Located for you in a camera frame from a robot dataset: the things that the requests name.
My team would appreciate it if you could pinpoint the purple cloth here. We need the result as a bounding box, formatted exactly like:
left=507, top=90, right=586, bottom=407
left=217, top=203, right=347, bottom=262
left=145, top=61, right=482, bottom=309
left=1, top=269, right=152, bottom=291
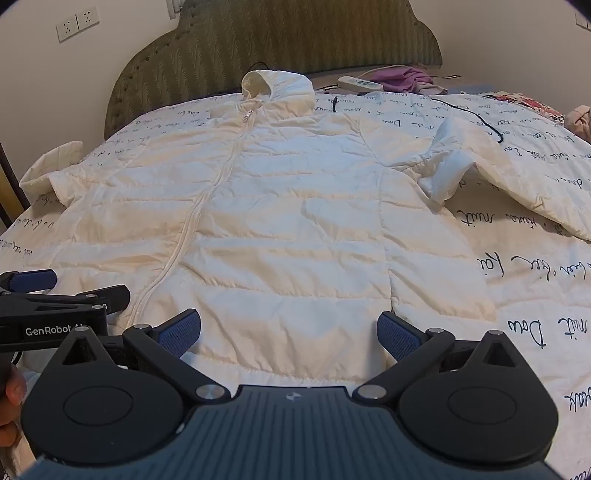
left=369, top=65, right=437, bottom=94

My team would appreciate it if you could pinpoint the person's left hand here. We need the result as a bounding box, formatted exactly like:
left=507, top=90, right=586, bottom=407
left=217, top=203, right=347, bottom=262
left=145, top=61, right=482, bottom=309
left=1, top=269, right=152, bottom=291
left=0, top=362, right=27, bottom=449

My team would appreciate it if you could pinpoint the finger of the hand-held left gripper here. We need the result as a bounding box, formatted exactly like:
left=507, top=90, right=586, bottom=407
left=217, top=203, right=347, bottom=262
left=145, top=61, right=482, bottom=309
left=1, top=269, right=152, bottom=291
left=18, top=285, right=131, bottom=317
left=0, top=270, right=58, bottom=294

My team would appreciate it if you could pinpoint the white hooded puffer jacket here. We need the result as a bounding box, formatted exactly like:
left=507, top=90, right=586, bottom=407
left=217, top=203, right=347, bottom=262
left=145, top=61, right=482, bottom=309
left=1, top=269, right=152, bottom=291
left=18, top=69, right=591, bottom=385

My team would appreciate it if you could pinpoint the dark wooden furniture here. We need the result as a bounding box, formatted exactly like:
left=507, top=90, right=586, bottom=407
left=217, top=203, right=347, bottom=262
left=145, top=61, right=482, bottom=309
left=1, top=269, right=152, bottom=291
left=0, top=142, right=29, bottom=224

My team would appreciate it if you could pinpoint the floral cloth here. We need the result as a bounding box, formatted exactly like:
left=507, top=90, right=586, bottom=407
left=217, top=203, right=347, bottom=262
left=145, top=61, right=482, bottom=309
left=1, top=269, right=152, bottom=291
left=488, top=91, right=567, bottom=126

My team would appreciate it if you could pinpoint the white power strip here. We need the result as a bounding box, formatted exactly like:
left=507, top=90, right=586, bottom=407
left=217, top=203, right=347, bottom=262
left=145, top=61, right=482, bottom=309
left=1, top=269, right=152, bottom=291
left=337, top=75, right=385, bottom=93

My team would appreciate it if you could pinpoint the green padded headboard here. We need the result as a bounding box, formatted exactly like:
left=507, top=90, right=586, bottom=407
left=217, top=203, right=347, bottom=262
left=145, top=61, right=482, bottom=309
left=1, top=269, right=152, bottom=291
left=104, top=0, right=444, bottom=140

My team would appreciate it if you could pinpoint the pink cloth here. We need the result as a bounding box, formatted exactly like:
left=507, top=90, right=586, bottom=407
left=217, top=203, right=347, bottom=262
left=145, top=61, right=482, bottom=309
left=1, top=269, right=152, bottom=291
left=565, top=104, right=591, bottom=145

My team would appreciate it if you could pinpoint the white wall socket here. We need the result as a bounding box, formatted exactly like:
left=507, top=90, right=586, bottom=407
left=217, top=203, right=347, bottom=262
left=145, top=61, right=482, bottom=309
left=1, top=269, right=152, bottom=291
left=56, top=18, right=79, bottom=44
left=76, top=9, right=100, bottom=33

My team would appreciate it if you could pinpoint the white script-printed quilt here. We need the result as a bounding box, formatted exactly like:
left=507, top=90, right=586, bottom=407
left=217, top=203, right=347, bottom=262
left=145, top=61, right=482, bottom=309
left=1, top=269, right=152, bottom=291
left=0, top=85, right=591, bottom=480

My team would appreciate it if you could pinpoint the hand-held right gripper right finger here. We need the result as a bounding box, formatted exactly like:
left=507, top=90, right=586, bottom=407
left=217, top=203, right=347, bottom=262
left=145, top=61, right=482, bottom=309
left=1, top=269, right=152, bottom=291
left=353, top=311, right=542, bottom=402

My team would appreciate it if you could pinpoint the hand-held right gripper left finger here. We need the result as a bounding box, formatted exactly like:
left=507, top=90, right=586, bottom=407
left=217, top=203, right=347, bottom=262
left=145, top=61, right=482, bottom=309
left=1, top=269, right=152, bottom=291
left=48, top=309, right=232, bottom=408

